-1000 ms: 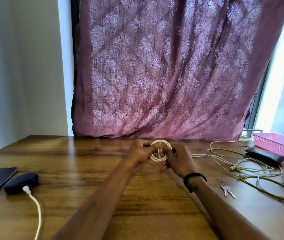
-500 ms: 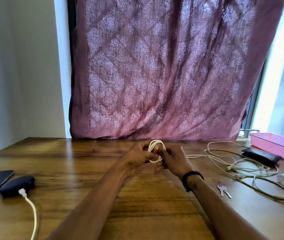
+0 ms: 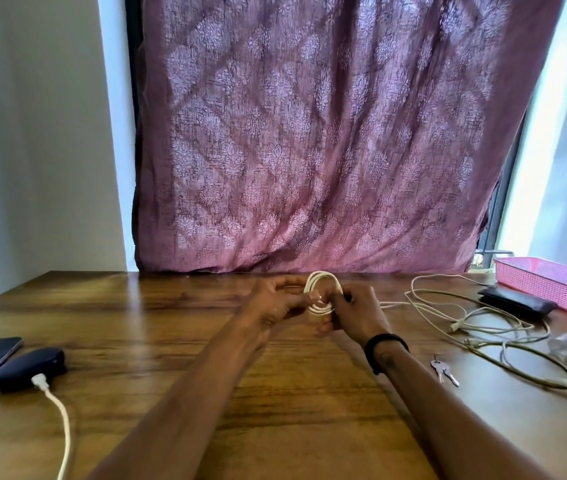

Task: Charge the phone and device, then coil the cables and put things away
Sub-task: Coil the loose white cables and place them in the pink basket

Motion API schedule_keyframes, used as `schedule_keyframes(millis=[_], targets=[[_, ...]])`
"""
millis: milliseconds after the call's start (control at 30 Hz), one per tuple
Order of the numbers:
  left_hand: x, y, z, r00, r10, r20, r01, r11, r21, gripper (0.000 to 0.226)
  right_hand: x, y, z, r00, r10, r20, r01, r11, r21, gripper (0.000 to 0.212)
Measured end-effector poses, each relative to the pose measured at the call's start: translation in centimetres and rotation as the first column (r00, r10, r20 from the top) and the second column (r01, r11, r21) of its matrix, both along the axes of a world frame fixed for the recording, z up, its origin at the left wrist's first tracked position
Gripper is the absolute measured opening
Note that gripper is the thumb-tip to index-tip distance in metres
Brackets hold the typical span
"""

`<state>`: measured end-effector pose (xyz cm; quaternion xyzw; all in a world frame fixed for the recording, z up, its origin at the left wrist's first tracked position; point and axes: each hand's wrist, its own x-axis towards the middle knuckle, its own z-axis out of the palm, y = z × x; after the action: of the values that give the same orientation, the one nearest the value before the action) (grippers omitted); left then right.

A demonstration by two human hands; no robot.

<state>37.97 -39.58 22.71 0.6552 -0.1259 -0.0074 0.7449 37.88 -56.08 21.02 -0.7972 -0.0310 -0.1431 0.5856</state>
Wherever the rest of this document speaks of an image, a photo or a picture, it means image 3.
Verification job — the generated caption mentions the person's left hand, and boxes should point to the person's left hand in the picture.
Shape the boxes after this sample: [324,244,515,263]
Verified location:
[236,274,320,348]

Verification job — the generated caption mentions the person's right hand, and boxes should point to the person's right hand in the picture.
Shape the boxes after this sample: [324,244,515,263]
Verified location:
[315,283,392,348]

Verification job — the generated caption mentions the yellowish cable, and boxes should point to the yellowish cable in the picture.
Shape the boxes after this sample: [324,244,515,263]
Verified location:
[405,274,552,348]

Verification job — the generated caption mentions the pink plastic basket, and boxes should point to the pink plastic basket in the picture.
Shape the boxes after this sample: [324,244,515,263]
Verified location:
[493,257,567,313]

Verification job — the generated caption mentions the dark blue earbuds case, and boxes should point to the dark blue earbuds case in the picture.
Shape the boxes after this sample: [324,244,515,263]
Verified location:
[0,347,68,394]

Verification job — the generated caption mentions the person's right forearm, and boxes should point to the person's right forearm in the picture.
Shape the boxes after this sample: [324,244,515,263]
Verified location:
[375,339,549,480]

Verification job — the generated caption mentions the person's left forearm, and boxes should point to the person's left forearm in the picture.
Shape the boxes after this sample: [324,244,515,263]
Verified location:
[86,319,270,480]

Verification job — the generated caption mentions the wooden desk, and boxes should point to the wooden desk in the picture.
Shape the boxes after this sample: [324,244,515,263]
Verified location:
[0,271,567,480]

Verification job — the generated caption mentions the black wristband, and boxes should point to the black wristband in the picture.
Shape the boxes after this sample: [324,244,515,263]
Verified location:
[364,333,410,377]

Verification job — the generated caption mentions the silver key bunch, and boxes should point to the silver key bunch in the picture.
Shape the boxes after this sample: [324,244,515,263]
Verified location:
[431,357,461,388]

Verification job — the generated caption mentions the metal window latch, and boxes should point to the metal window latch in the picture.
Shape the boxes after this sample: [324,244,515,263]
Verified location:
[473,249,514,268]

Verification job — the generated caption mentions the black wallet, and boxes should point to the black wallet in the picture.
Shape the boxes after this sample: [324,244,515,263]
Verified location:
[477,285,559,321]

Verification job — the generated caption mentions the purple patterned curtain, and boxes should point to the purple patterned curtain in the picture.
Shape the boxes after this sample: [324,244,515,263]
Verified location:
[132,0,567,275]

